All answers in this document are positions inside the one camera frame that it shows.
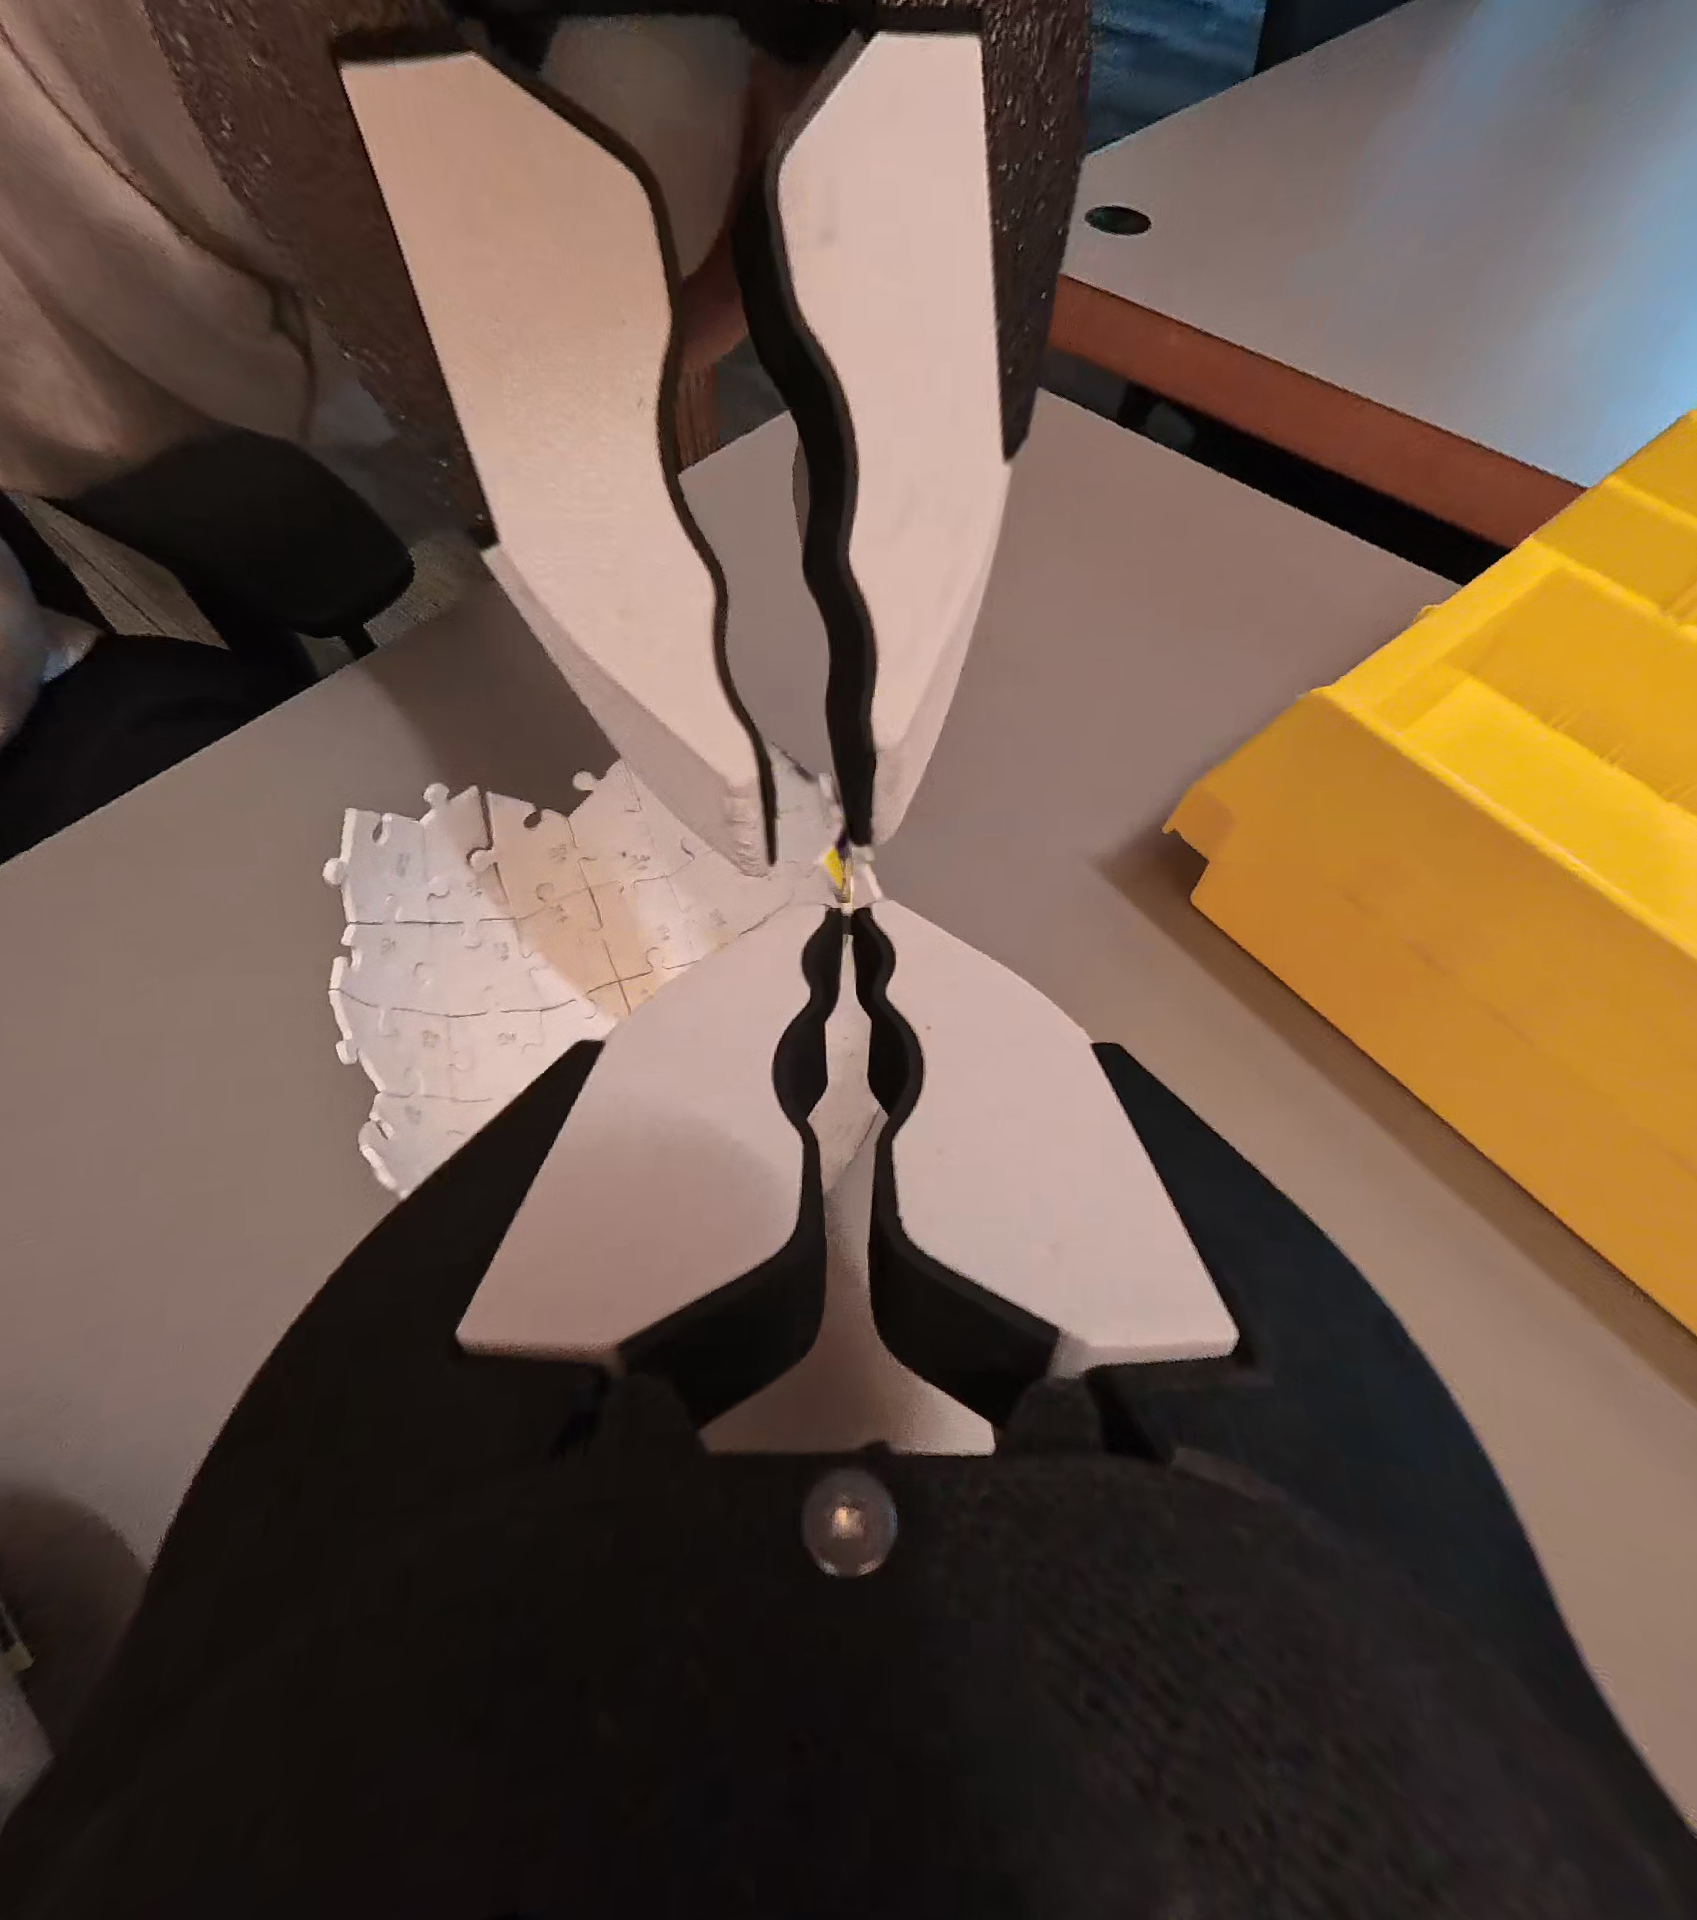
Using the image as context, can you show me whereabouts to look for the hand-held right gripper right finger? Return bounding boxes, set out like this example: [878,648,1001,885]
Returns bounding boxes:
[853,907,1243,1429]

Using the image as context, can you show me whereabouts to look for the partly built puzzle ball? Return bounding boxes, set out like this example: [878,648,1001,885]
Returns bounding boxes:
[323,756,882,1203]

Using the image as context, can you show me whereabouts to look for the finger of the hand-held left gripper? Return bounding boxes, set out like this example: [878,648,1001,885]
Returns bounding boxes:
[338,48,785,877]
[733,22,1019,850]

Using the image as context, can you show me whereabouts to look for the yellow plastic bin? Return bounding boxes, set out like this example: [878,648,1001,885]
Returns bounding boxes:
[1163,404,1697,1430]

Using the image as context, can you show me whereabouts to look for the person's grey sweatshirt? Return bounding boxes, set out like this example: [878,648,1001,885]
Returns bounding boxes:
[0,0,400,859]

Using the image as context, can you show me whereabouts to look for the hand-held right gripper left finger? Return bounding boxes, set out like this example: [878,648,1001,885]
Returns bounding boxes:
[454,904,845,1429]

